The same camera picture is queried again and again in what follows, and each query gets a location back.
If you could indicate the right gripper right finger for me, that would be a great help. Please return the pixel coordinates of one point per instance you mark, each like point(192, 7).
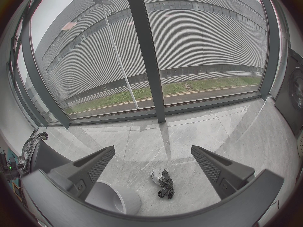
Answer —
point(220, 174)

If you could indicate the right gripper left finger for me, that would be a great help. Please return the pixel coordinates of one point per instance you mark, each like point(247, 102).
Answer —
point(90, 171)

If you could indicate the black plastic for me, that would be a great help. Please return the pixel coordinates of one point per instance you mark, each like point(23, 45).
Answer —
point(167, 183)

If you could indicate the black plastic bag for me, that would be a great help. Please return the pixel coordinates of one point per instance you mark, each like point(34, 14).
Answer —
point(30, 148)

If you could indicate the white perforated basket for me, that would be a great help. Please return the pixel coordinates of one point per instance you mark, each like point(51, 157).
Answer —
point(300, 145)

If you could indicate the dark grey washing machine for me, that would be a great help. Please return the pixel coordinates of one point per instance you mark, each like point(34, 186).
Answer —
point(291, 91)

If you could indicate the window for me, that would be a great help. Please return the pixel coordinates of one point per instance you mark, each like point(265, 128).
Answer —
point(146, 55)

